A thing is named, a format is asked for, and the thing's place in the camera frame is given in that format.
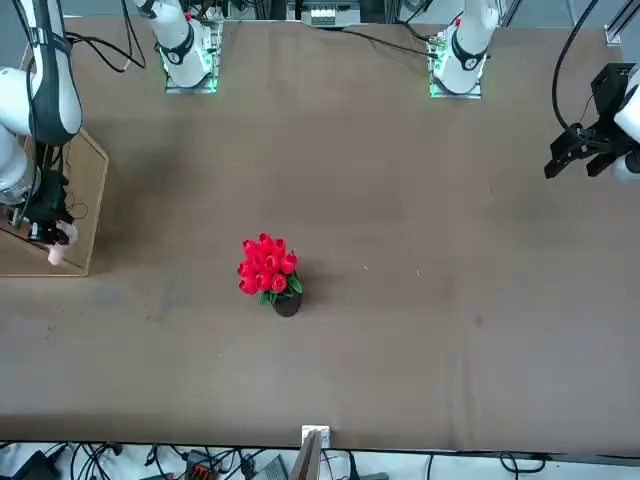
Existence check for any light wooden box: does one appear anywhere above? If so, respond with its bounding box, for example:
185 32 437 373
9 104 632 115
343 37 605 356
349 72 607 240
0 128 110 278

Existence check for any large ribbed black power supply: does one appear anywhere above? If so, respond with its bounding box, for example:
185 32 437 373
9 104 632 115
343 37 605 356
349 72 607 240
253 453 290 480

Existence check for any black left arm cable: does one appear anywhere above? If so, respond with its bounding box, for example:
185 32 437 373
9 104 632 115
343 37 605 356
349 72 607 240
551 0 601 132

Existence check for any big black power brick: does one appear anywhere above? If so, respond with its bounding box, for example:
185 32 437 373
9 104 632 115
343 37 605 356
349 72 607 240
3 449 57 480

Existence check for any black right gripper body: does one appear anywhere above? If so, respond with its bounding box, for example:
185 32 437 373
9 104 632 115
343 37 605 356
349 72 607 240
22 169 72 246

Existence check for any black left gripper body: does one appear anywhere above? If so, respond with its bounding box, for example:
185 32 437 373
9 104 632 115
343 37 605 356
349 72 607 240
569 62 636 151

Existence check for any aluminium frame post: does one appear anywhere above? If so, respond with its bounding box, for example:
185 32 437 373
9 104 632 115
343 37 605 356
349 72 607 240
603 0 640 47
291 429 324 480

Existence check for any red artificial tulip bunch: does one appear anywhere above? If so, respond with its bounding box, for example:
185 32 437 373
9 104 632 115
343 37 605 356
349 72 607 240
236 232 304 306

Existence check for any white power strip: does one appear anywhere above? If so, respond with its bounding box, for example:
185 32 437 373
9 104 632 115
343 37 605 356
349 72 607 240
301 0 351 27

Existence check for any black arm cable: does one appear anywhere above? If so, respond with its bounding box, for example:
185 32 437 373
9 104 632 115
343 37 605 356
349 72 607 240
551 0 601 132
64 0 149 74

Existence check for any pink plush doll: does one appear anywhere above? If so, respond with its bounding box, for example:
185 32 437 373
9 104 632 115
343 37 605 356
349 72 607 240
46 222 81 266

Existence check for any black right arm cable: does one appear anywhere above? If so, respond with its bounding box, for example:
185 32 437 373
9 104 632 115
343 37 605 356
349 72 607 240
64 0 149 74

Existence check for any orange and black connector box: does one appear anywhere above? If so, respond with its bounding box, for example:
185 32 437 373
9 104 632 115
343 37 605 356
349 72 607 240
183 451 214 477

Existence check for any black cylindrical vase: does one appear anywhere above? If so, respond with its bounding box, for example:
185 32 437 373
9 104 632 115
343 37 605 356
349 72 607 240
271 292 304 319

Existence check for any white post bracket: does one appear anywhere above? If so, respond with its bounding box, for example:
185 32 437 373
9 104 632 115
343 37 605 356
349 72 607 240
301 424 332 449

